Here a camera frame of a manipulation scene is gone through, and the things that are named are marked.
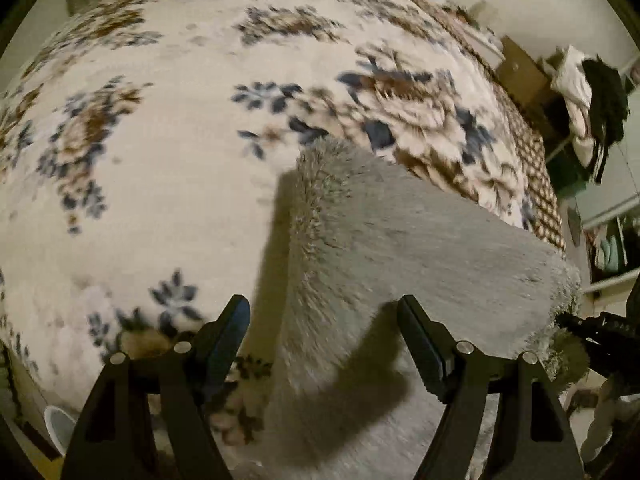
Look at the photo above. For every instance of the brown cardboard box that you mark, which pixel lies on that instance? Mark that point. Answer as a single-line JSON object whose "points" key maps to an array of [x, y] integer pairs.
{"points": [[522, 78]]}

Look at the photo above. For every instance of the chair with clothes pile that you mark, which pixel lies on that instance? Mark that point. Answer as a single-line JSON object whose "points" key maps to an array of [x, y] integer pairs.
{"points": [[587, 114]]}

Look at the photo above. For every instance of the white wardrobe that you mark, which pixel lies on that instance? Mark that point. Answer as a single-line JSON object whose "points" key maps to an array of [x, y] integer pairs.
{"points": [[610, 210]]}

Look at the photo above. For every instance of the brown checkered sheet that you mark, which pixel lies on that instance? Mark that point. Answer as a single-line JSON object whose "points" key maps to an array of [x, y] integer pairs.
{"points": [[547, 224]]}

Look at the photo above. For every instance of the grey fleece pants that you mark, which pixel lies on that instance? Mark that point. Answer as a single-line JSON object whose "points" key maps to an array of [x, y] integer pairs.
{"points": [[347, 401]]}

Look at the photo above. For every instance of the white cup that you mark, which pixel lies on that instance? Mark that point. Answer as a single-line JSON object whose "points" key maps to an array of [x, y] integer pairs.
{"points": [[60, 426]]}

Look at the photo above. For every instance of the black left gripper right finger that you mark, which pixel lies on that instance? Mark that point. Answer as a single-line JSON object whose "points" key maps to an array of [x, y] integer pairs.
{"points": [[531, 437]]}

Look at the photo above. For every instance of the floral bed blanket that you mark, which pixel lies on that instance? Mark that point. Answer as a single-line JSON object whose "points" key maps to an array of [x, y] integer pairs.
{"points": [[142, 147]]}

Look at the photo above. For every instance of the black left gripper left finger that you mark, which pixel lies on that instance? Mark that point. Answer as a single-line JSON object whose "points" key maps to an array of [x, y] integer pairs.
{"points": [[113, 438]]}

